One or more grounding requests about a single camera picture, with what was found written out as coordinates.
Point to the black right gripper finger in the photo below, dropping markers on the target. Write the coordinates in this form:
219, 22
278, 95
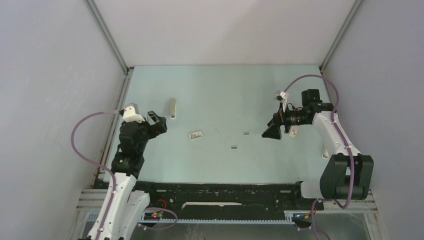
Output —
275, 122
273, 131

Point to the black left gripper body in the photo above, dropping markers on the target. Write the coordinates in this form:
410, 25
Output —
144, 132

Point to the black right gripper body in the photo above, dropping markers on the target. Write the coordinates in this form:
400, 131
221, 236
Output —
293, 117

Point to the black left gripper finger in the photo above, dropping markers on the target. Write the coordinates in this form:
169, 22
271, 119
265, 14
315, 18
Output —
159, 127
154, 117

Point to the beige stapler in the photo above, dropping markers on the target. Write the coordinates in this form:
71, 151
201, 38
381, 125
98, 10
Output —
172, 108

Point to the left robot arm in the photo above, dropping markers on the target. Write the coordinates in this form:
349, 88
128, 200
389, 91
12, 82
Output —
123, 205

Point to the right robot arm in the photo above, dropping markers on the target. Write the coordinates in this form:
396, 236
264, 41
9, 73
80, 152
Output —
348, 172

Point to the white stapler at right edge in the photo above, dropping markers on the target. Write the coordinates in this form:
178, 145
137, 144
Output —
325, 154

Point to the open staple box tray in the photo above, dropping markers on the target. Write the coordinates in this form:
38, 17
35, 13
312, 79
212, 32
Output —
195, 135

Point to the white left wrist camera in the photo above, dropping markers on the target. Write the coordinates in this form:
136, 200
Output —
130, 113

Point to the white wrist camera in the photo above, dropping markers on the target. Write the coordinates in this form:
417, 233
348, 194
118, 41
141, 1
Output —
130, 113
282, 98

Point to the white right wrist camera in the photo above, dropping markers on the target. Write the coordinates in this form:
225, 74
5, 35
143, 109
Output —
282, 98

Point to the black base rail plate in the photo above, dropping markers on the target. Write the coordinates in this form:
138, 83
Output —
228, 202

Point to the aluminium frame rail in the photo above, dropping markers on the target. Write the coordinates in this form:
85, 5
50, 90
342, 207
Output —
107, 35

